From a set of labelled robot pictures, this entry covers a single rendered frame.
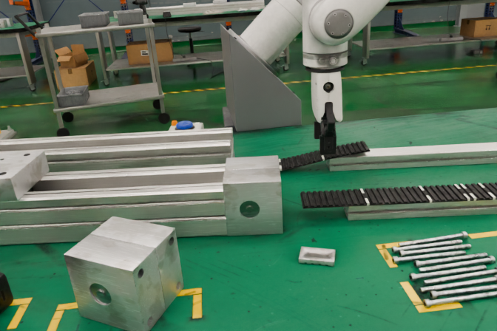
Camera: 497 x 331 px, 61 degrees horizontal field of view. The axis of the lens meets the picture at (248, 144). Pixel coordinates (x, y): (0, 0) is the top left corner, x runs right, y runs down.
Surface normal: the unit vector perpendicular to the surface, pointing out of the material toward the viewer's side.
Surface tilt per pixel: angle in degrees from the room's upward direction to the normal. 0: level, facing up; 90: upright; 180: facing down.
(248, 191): 90
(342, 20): 89
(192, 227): 90
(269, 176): 0
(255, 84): 90
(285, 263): 0
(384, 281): 0
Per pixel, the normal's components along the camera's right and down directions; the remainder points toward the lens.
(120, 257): -0.06, -0.93
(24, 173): 1.00, -0.05
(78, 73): 0.16, 0.33
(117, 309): -0.38, 0.36
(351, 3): -0.07, 0.26
